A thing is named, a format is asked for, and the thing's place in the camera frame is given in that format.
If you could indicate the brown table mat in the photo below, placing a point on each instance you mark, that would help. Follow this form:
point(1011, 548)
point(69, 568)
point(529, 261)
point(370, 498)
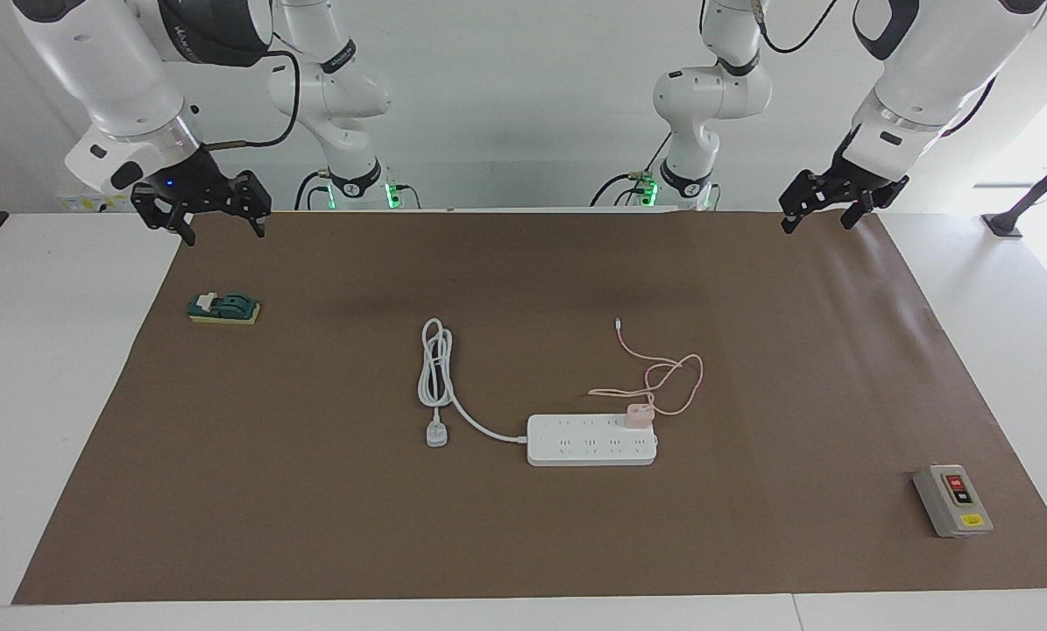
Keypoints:
point(313, 508)

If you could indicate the black clamp stand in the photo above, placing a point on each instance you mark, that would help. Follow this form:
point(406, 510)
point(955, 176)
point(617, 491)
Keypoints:
point(1036, 188)

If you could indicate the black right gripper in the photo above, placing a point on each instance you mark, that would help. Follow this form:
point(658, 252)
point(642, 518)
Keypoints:
point(190, 184)

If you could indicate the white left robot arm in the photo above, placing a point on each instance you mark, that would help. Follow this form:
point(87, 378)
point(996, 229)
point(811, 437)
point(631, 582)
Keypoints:
point(935, 70)

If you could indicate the green knife switch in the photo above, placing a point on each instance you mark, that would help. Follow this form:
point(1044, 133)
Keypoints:
point(225, 308)

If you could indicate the white boxes with yellow stickers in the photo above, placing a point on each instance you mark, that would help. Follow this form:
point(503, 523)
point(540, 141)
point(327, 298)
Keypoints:
point(85, 204)

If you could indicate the pink charger block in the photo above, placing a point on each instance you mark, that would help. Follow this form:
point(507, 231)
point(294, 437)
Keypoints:
point(639, 416)

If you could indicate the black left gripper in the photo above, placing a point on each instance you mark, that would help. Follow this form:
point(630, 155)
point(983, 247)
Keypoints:
point(858, 180)

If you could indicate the white power strip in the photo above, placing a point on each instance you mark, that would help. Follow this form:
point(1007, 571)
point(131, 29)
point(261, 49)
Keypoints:
point(576, 443)

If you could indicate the grey push-button switch box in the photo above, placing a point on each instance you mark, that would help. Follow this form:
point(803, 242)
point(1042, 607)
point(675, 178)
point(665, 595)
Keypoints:
point(952, 504)

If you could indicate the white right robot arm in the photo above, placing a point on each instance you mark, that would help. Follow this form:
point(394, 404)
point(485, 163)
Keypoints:
point(102, 70)

